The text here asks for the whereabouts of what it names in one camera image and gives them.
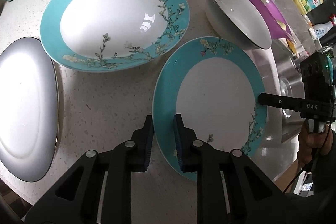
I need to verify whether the large white bowl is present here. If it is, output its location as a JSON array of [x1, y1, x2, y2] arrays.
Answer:
[[205, 0, 272, 50]]

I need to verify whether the white oval plate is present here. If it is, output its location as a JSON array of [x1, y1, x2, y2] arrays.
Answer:
[[1, 37, 59, 182]]

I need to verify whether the deep teal rim plate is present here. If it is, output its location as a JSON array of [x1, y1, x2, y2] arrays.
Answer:
[[40, 0, 190, 72]]

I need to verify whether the right hand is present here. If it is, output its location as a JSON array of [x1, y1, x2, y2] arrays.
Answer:
[[297, 121, 335, 168]]

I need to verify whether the glass bowl in sink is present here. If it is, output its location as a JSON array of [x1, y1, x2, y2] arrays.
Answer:
[[279, 75, 294, 97]]

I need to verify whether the stainless steel sink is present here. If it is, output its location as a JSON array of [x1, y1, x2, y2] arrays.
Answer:
[[271, 37, 309, 145]]

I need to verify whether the white spray bottle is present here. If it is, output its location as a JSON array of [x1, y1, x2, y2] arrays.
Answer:
[[313, 14, 336, 39]]

